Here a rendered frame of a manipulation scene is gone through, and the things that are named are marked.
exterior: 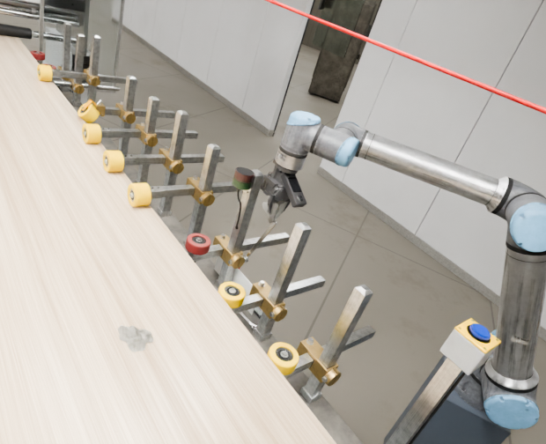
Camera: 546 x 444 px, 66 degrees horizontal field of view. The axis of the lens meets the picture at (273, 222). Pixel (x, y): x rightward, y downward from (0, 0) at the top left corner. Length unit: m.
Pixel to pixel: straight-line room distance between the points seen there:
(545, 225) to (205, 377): 0.92
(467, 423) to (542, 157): 2.31
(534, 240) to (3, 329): 1.29
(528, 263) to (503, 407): 0.48
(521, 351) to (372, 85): 3.33
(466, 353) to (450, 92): 3.21
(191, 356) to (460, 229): 3.16
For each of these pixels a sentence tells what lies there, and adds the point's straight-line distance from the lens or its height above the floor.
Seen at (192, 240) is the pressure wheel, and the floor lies 0.91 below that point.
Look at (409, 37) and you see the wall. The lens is 4.26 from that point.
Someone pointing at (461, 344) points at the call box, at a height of 1.20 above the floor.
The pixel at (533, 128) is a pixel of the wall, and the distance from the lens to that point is 3.69.
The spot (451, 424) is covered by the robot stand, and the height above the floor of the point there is 0.51.
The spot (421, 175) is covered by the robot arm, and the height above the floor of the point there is 1.32.
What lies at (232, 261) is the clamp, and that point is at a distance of 1.44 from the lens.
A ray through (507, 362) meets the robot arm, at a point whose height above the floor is 0.93.
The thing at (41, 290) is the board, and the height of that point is 0.90.
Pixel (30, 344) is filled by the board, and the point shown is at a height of 0.90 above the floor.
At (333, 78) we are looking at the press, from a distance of 8.58.
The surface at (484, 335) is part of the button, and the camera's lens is 0.94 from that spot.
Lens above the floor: 1.69
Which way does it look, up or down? 29 degrees down
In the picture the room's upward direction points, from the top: 19 degrees clockwise
